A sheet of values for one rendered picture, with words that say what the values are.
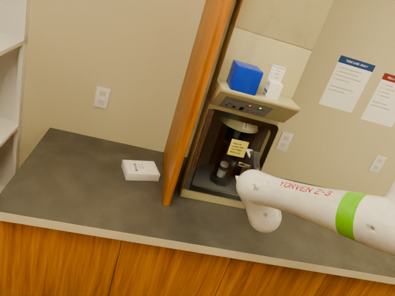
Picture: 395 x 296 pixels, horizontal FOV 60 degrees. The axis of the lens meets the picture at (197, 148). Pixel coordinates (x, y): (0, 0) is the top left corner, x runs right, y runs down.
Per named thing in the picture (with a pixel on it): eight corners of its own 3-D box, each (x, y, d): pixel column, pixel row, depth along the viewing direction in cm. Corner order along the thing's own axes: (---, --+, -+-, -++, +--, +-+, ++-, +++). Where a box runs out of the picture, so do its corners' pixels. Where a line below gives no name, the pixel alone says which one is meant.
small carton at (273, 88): (262, 93, 133) (268, 78, 131) (274, 96, 134) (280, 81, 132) (264, 97, 129) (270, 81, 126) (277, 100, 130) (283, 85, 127)
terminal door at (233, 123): (184, 188, 154) (210, 107, 138) (247, 201, 160) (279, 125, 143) (184, 189, 154) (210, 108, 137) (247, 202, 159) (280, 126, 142)
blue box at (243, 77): (226, 81, 133) (233, 59, 129) (249, 88, 135) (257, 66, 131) (230, 89, 124) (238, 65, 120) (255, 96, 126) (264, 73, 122)
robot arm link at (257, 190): (340, 245, 85) (360, 215, 90) (331, 211, 80) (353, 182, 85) (236, 207, 112) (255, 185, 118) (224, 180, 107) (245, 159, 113)
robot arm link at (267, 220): (257, 244, 112) (289, 232, 111) (245, 217, 107) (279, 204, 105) (248, 217, 125) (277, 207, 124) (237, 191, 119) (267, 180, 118)
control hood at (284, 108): (209, 102, 137) (217, 78, 133) (282, 121, 143) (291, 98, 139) (213, 113, 127) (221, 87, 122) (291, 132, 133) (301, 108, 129)
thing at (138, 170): (120, 166, 165) (122, 159, 163) (152, 167, 172) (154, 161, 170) (125, 180, 155) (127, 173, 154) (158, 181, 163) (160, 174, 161)
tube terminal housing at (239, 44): (177, 168, 179) (223, 19, 146) (235, 180, 185) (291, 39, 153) (179, 196, 156) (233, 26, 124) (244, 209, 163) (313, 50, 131)
